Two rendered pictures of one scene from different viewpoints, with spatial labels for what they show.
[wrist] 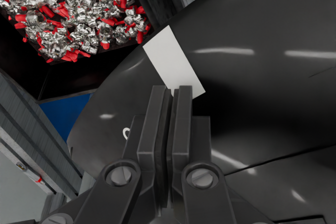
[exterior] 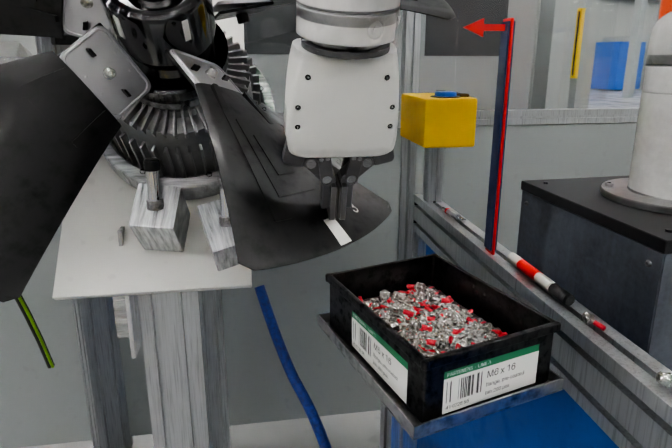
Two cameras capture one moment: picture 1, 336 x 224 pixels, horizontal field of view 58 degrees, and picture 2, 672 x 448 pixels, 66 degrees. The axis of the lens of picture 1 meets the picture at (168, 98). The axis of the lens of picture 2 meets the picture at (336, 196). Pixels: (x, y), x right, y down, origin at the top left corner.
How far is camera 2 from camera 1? 0.40 m
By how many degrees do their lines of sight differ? 23
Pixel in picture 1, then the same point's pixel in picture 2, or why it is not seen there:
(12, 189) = (503, 210)
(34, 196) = (475, 204)
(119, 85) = (361, 228)
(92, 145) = (375, 207)
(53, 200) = (434, 194)
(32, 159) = (451, 225)
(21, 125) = (463, 251)
